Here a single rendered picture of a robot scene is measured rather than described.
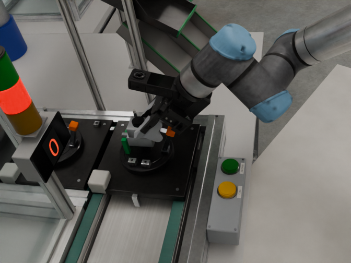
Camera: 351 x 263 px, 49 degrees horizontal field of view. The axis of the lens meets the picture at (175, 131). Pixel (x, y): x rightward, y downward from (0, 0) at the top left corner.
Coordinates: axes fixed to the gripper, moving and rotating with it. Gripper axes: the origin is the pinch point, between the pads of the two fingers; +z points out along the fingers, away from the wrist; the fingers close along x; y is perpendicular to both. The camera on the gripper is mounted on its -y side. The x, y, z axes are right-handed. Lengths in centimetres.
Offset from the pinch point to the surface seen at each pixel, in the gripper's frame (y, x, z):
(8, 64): -28.3, -18.7, -18.0
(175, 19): -4.3, 26.7, -13.3
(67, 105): -15, 29, 42
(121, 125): -0.3, 9.8, 14.0
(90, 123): -7.4, 10.0, 20.6
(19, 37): -44, 61, 58
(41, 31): -39, 78, 64
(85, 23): -24, 83, 51
